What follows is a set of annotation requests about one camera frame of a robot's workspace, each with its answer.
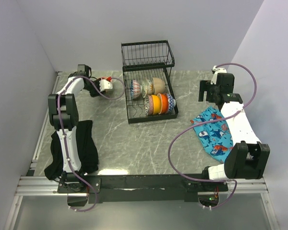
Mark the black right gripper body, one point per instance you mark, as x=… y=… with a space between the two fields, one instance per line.
x=211 y=89

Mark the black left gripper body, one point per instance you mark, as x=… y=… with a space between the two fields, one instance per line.
x=93 y=90

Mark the red pattern blue zigzag bowl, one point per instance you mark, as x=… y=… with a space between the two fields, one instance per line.
x=171 y=102

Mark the blue triangle pattern bowl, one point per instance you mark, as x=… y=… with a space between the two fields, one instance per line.
x=135 y=89

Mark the beige bowl white inside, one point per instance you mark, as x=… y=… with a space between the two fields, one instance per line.
x=159 y=85

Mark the white pinkish bowl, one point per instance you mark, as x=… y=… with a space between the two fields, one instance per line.
x=164 y=103

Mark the orange bowl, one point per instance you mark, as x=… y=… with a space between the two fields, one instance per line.
x=156 y=104

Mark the cream floral seahorse bowl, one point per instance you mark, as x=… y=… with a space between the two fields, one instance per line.
x=147 y=87

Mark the grey leaf pattern bowl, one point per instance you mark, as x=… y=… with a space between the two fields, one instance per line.
x=148 y=105

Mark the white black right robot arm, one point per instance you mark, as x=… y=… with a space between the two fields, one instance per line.
x=248 y=157

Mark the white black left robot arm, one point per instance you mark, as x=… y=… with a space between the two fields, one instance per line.
x=73 y=150

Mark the black two-tier dish rack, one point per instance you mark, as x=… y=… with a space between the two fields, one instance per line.
x=140 y=60

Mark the blue shark print cloth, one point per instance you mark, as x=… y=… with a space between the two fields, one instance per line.
x=215 y=137

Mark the black cloth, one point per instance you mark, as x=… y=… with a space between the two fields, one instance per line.
x=87 y=151

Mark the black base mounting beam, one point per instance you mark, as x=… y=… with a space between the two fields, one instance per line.
x=145 y=187

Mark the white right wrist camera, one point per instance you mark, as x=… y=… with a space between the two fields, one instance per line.
x=216 y=70

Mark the aluminium frame rail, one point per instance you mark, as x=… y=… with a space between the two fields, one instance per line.
x=41 y=186

